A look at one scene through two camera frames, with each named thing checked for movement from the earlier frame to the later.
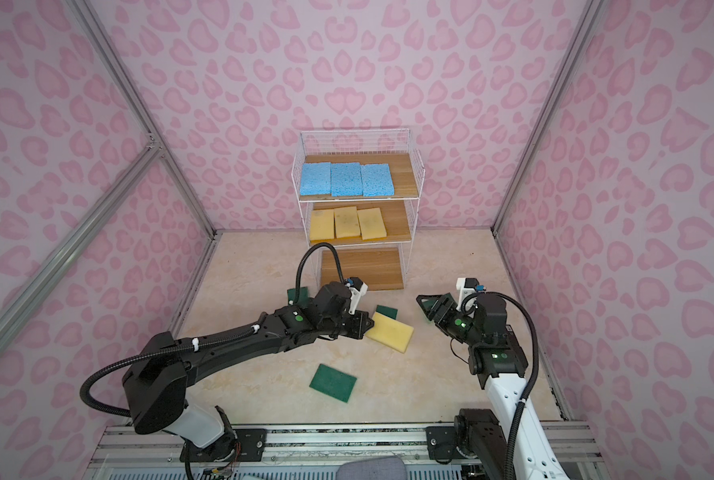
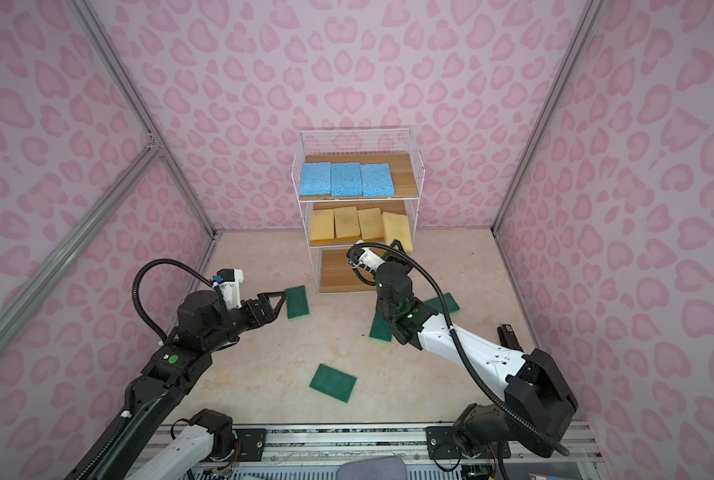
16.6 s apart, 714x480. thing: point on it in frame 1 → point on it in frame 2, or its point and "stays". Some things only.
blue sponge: x=346 y=179 stays
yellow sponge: x=371 y=223 stays
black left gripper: x=362 y=327 → x=269 y=314
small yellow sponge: x=322 y=225 stays
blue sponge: x=315 y=178 stays
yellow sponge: x=391 y=331 → x=396 y=227
